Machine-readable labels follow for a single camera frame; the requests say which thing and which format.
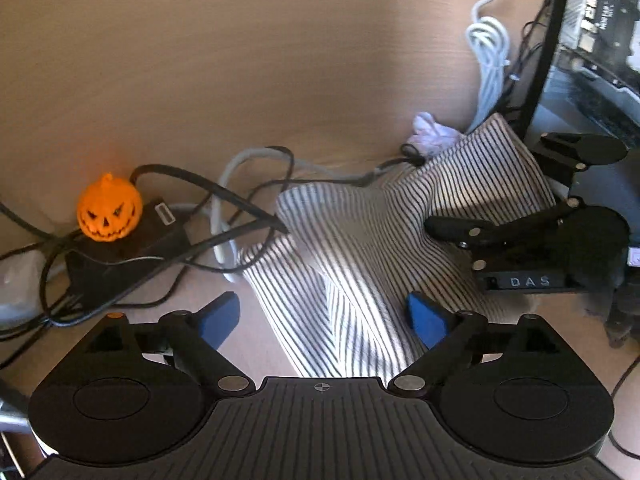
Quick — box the grey cable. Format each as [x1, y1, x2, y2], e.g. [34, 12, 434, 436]
[209, 147, 383, 283]

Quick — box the striped white garment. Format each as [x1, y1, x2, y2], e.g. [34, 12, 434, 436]
[237, 112, 559, 379]

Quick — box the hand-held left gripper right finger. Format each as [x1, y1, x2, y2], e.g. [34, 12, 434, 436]
[387, 291, 560, 399]

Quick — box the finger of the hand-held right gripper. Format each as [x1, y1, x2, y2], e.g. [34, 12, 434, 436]
[423, 196, 587, 263]
[529, 132, 629, 187]

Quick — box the black power adapter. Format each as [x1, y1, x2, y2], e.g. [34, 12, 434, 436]
[64, 197, 194, 307]

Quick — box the crumpled tissue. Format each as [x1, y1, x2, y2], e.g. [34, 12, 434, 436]
[405, 112, 464, 159]

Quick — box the bundle of black cables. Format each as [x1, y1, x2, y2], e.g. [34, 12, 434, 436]
[0, 145, 426, 366]

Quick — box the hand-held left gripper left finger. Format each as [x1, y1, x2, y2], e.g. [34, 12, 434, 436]
[86, 291, 254, 399]

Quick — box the small orange pumpkin figure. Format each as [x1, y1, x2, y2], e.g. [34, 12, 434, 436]
[76, 172, 145, 244]

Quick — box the white rounded object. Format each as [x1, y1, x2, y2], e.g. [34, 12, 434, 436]
[0, 251, 51, 332]

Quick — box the white power cable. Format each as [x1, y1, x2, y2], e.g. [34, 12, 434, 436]
[465, 0, 514, 132]

